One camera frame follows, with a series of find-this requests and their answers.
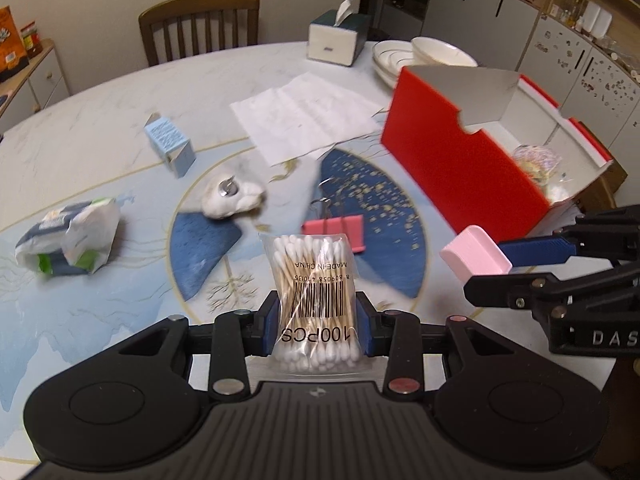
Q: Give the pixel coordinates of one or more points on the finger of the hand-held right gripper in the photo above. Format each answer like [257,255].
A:
[535,251]
[500,290]

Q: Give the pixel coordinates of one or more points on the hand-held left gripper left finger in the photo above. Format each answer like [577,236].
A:
[268,325]

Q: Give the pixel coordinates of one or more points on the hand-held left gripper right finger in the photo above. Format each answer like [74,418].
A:
[365,327]

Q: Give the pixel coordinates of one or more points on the pink eraser block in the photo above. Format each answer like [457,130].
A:
[475,255]

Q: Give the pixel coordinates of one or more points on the cotton swab bag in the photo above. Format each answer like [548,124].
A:
[312,280]

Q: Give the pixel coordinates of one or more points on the pink snack packet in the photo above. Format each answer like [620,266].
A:
[537,162]

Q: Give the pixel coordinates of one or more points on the pink binder clip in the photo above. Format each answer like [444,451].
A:
[340,232]

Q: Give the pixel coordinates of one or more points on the red cardboard box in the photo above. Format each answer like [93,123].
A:
[450,160]

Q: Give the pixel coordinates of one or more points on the small white round device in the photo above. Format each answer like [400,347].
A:
[235,197]

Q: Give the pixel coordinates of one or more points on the small light blue box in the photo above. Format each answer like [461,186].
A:
[167,140]

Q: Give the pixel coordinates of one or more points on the white green wet wipes pack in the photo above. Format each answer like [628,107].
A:
[70,235]

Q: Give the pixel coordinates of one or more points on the white marble desktop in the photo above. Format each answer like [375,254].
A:
[100,110]

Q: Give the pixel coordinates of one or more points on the white cabinet with stickers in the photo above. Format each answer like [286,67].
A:
[575,70]

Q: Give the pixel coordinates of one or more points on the white paper sheet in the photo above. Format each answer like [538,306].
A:
[305,115]

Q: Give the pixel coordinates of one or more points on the white bowl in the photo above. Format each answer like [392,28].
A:
[445,52]

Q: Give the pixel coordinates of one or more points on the stack of white plates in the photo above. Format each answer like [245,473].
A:
[392,60]

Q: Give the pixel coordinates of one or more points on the white lower cabinet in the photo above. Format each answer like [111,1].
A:
[475,5]

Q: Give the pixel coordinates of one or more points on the green white tissue box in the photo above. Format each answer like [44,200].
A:
[332,40]

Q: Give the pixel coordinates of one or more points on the dark wooden chair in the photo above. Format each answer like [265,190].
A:
[200,25]

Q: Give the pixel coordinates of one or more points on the white sideboard cabinet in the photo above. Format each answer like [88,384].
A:
[40,85]

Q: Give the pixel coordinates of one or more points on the red sauce jar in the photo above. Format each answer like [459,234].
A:
[31,40]

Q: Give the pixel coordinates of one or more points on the orange snack bag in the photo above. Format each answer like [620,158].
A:
[10,45]

